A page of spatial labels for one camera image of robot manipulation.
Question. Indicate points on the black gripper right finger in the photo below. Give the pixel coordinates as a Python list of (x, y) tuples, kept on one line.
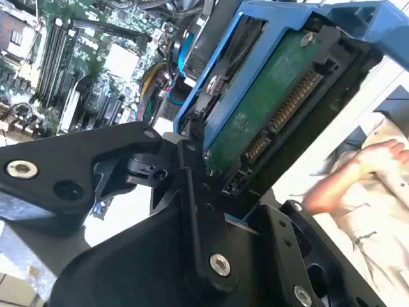
[(281, 243)]

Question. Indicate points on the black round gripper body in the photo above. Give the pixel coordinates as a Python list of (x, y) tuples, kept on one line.
[(143, 262)]

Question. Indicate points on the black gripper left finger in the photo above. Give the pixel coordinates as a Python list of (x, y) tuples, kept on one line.
[(64, 153)]

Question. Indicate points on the hard disk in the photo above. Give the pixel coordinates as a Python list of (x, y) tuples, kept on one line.
[(255, 112)]

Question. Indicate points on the person's bare hand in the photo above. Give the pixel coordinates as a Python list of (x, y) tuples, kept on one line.
[(380, 155)]

